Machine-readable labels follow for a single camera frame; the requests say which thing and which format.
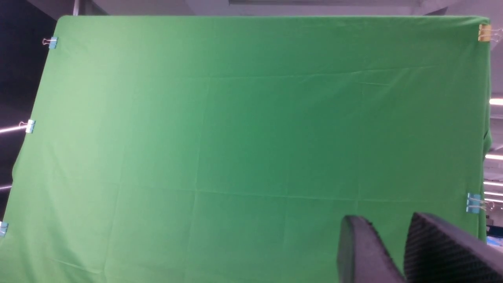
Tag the blue binder clip lower left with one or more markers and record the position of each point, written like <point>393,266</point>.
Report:
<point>3,228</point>

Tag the blue binder clip middle left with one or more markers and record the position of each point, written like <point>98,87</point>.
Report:
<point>28,126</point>

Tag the blue binder clip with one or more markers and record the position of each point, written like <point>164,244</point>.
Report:
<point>475,204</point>
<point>50,42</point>
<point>28,126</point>
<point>3,228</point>

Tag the green backdrop cloth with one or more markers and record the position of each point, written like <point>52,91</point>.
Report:
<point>228,149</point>

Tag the blue binder clip upper left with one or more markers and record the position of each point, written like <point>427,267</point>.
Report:
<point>50,42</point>

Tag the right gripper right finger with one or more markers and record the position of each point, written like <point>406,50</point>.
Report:
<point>438,252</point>

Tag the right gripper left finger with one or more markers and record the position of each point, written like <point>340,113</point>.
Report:
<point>362,255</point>

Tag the orange binder clip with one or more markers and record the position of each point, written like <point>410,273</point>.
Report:
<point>488,34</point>

